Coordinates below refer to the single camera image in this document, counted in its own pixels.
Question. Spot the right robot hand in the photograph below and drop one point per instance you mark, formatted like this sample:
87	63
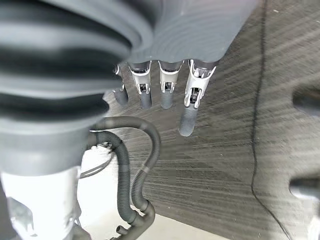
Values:
62	75

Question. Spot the dark furniture foot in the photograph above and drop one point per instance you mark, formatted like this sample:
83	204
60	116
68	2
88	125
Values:
306	100
305	188

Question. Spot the white appliance panel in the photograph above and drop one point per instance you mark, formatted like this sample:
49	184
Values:
100	195

